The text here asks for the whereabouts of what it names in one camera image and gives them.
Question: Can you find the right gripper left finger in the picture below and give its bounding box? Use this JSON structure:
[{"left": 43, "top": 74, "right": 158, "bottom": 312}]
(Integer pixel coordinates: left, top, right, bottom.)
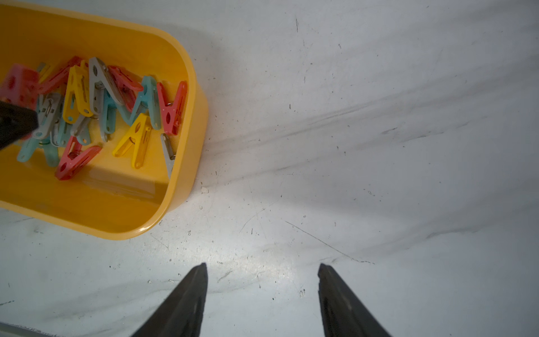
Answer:
[{"left": 133, "top": 263, "right": 208, "bottom": 336}]

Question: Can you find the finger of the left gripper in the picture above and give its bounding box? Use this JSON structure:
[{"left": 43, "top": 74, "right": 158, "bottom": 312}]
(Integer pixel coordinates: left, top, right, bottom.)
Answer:
[{"left": 0, "top": 102, "right": 39, "bottom": 150}]

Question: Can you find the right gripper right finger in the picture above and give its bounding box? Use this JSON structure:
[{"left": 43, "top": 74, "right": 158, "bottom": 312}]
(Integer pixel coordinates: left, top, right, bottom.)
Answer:
[{"left": 318, "top": 264, "right": 390, "bottom": 337}]

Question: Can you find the red clothespin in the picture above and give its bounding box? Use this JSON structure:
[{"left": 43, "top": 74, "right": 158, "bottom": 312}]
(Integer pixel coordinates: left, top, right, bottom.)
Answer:
[
  {"left": 38, "top": 56, "right": 83, "bottom": 95},
  {"left": 157, "top": 81, "right": 188, "bottom": 136},
  {"left": 1, "top": 64, "right": 39, "bottom": 110},
  {"left": 109, "top": 66, "right": 143, "bottom": 112},
  {"left": 55, "top": 136, "right": 102, "bottom": 181}
]

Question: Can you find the yellow plastic storage box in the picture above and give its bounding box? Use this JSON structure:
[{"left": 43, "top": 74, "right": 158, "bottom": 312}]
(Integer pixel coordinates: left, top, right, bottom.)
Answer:
[{"left": 1, "top": 1, "right": 209, "bottom": 240}]

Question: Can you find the yellow clothespin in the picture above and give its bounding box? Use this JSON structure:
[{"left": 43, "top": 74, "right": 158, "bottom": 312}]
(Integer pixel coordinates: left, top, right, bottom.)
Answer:
[
  {"left": 63, "top": 60, "right": 93, "bottom": 124},
  {"left": 112, "top": 114, "right": 152, "bottom": 169}
]

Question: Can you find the teal clothespin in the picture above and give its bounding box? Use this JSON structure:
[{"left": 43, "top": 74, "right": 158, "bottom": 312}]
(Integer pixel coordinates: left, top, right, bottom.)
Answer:
[
  {"left": 17, "top": 138, "right": 60, "bottom": 167},
  {"left": 99, "top": 89, "right": 117, "bottom": 143},
  {"left": 127, "top": 76, "right": 161, "bottom": 130}
]

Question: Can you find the grey clothespin bottom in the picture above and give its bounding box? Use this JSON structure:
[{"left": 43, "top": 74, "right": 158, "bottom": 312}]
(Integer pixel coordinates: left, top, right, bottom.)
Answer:
[{"left": 161, "top": 133, "right": 175, "bottom": 179}]

